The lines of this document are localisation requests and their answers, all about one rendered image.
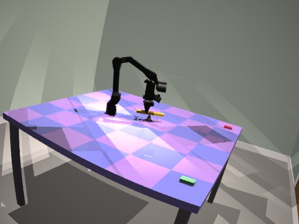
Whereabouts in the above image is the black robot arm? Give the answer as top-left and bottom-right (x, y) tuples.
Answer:
(104, 56), (167, 116)

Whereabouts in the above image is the light green flat bar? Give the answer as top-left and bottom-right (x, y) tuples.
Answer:
(179, 176), (197, 186)

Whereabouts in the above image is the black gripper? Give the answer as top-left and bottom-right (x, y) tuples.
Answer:
(143, 90), (154, 114)

